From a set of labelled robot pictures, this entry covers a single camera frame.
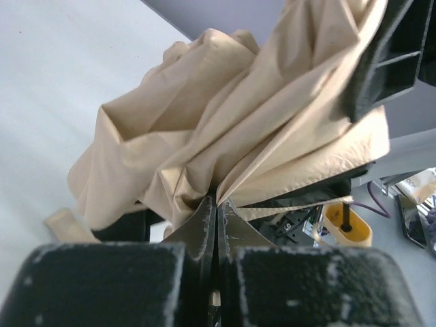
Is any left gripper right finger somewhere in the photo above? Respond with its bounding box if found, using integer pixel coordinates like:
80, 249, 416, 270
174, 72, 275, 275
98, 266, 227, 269
216, 201, 424, 326

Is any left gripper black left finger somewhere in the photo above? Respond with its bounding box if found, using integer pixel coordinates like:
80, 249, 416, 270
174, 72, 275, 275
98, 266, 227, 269
10, 196, 217, 326

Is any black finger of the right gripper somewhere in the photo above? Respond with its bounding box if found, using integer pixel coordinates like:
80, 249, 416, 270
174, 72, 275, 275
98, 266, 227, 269
341, 0, 435, 123

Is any beige folding umbrella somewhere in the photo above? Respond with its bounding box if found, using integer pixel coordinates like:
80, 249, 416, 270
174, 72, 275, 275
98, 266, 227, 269
45, 1, 390, 243

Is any black smartphone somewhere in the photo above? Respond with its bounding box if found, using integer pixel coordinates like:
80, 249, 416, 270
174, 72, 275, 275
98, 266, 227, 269
395, 195, 427, 249

